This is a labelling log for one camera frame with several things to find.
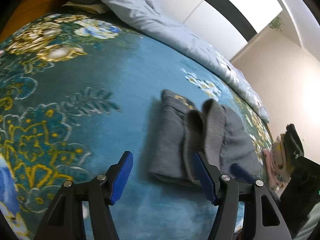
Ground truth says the grey knit sweater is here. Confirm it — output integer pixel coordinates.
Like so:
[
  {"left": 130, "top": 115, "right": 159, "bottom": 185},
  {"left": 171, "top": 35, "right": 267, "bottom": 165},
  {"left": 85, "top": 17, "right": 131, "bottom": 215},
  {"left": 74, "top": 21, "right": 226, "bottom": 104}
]
[{"left": 149, "top": 89, "right": 261, "bottom": 187}]

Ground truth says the pink fuzzy right forearm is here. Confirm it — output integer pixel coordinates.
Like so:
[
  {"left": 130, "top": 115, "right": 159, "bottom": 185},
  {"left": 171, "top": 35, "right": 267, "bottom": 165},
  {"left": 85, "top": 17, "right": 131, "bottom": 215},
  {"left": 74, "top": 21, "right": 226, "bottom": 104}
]
[{"left": 263, "top": 133, "right": 294, "bottom": 192}]

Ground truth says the teal floral plush blanket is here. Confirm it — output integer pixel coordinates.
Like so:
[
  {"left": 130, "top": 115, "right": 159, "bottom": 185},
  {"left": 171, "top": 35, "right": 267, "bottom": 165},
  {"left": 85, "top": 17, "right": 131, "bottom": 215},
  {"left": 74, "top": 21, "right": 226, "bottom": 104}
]
[{"left": 1, "top": 12, "right": 271, "bottom": 239}]

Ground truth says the light blue floral quilt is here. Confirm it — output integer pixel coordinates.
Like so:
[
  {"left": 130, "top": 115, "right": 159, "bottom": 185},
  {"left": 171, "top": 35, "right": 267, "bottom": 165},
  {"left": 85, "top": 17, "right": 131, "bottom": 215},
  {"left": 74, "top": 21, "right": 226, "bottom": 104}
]
[{"left": 101, "top": 0, "right": 270, "bottom": 123}]

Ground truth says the orange wooden headboard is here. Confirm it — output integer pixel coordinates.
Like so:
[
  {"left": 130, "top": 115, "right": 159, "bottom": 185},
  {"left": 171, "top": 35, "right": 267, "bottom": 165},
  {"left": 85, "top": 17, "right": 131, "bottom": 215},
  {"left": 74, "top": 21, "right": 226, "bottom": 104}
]
[{"left": 1, "top": 0, "right": 68, "bottom": 41}]

